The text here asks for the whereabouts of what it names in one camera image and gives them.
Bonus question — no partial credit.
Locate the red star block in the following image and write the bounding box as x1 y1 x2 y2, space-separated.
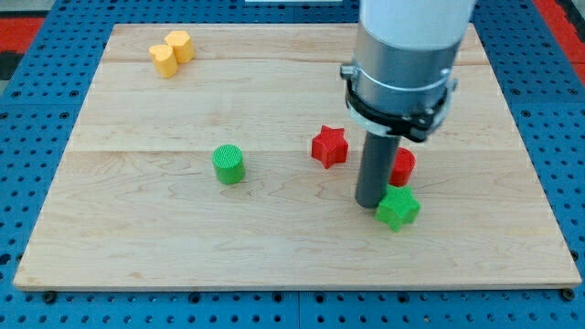
311 125 349 169

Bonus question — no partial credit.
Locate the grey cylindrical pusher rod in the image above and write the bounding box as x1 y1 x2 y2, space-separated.
355 133 400 208

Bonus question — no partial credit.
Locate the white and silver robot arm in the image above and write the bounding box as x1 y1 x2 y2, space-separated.
340 0 475 143

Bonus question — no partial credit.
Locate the green star block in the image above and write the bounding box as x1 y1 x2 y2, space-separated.
375 186 420 232

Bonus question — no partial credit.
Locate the yellow heart block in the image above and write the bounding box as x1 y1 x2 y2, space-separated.
148 44 178 79

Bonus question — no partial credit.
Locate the green cylinder block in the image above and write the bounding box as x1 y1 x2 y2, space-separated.
212 144 245 185

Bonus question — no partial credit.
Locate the light wooden board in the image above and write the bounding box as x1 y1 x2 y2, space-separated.
14 24 581 292

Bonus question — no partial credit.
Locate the yellow hexagon block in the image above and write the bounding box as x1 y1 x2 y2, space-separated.
165 30 196 64

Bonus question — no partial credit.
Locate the red cylinder block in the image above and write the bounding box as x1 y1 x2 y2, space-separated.
388 147 416 186

